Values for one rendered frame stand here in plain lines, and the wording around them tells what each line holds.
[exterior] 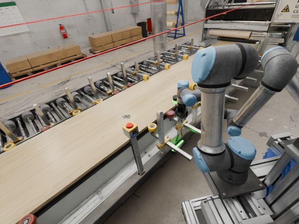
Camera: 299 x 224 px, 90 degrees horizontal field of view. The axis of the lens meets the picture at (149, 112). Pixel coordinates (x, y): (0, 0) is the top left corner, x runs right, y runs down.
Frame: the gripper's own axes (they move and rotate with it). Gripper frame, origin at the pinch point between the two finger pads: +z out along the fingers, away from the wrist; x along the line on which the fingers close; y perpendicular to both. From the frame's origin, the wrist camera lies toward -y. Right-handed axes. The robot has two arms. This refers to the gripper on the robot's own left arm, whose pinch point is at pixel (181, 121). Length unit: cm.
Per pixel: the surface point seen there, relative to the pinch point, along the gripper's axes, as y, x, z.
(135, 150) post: 38.8, -21.1, 1.2
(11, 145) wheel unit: 68, -134, 13
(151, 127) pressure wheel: 4.5, -25.5, 11.2
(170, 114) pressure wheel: -17.2, -15.7, 10.3
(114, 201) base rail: 63, -29, 33
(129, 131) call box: 41.2, -20.1, -19.6
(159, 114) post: 14.7, -12.4, -14.6
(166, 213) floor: 34, -2, 102
